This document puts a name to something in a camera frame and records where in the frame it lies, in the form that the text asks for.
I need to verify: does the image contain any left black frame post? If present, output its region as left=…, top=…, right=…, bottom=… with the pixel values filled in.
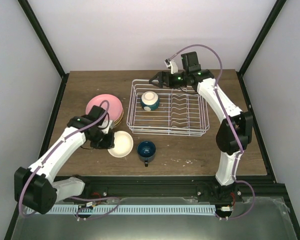
left=16, top=0, right=66, bottom=78

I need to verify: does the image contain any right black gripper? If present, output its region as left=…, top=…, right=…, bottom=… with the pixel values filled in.
left=149, top=71, right=189, bottom=90

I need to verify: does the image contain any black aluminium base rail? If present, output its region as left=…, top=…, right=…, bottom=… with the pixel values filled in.
left=54, top=175, right=288, bottom=203

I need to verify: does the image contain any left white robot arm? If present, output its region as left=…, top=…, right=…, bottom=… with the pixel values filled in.
left=14, top=100, right=115, bottom=218

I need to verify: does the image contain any beige plate stack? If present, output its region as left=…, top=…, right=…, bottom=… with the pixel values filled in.
left=109, top=104, right=124, bottom=126

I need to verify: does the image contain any cream shallow bowl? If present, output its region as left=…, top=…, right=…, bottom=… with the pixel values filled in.
left=108, top=130, right=134, bottom=158

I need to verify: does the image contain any right black frame post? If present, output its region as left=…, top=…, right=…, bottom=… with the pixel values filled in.
left=239, top=0, right=288, bottom=73

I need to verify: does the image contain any metal front sheet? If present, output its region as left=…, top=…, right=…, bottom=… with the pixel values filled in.
left=6, top=197, right=298, bottom=240

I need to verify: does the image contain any cream and blue bowl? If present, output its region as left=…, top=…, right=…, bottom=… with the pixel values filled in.
left=140, top=91, right=160, bottom=111

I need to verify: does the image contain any white wire dish rack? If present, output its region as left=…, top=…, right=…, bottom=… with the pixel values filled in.
left=126, top=79, right=210, bottom=137

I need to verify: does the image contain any light blue slotted strip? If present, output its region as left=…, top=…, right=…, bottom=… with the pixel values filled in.
left=26, top=205, right=216, bottom=215

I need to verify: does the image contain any dark blue mug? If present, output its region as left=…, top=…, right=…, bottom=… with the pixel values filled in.
left=136, top=140, right=157, bottom=167

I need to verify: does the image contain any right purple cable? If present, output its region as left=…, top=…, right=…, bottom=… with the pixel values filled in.
left=169, top=44, right=257, bottom=221

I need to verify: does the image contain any black frame post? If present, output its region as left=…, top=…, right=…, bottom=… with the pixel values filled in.
left=239, top=0, right=288, bottom=73
left=16, top=0, right=66, bottom=78

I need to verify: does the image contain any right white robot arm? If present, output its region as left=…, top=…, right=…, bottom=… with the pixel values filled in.
left=149, top=51, right=253, bottom=202

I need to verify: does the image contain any pink plate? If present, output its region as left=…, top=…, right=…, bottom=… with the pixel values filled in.
left=85, top=93, right=123, bottom=123

